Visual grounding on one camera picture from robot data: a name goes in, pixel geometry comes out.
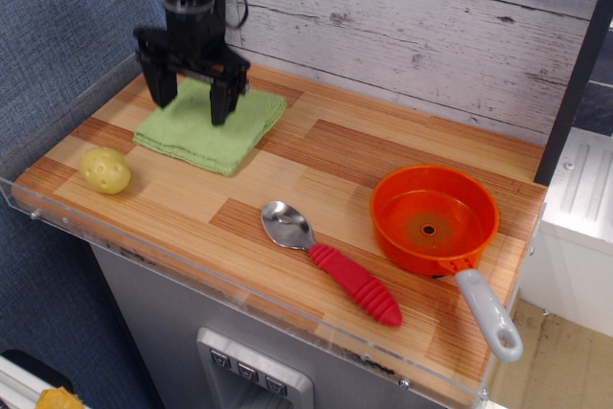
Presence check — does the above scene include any silver dispenser button panel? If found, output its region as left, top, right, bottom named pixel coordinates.
left=196, top=328, right=315, bottom=408

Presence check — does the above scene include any yellow toy potato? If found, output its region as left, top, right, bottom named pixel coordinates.
left=79, top=147, right=131, bottom=194

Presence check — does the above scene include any clear acrylic table guard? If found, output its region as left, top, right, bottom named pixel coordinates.
left=0, top=18, right=547, bottom=408

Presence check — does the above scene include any dark right shelf post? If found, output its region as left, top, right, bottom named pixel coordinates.
left=534, top=0, right=612, bottom=186

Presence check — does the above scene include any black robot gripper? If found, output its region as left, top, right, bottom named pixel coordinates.
left=134, top=1, right=250, bottom=125

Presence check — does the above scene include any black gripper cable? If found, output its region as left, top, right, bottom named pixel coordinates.
left=224, top=0, right=250, bottom=31

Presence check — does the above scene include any black and yellow floor object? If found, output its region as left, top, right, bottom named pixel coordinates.
left=1, top=350, right=86, bottom=408

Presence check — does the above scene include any white toy sink unit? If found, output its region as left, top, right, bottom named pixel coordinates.
left=519, top=128, right=612, bottom=335

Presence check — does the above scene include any green towel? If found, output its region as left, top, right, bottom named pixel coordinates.
left=133, top=78, right=286, bottom=176

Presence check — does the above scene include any metal spoon red handle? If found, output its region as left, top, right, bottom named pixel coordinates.
left=261, top=200, right=403, bottom=328

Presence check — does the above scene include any orange toy pot grey handle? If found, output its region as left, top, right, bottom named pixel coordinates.
left=370, top=165, right=523, bottom=363

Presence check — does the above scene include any grey toy fridge cabinet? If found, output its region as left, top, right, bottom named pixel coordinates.
left=89, top=241, right=464, bottom=409

